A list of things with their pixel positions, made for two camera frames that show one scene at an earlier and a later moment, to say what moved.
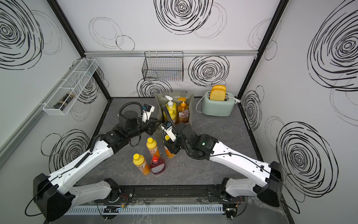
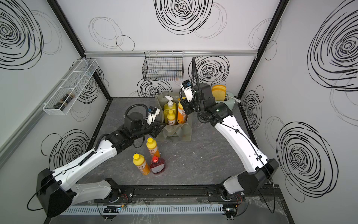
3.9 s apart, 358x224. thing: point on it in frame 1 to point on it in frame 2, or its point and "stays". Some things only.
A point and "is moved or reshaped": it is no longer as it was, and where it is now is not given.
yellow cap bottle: x=168 y=153 to x=182 y=116
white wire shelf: x=61 y=102 stays
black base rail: x=176 y=194 stays
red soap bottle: x=157 y=165 stays
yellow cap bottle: x=152 y=146 stays
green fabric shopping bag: x=161 y=100 is moved or reshaped
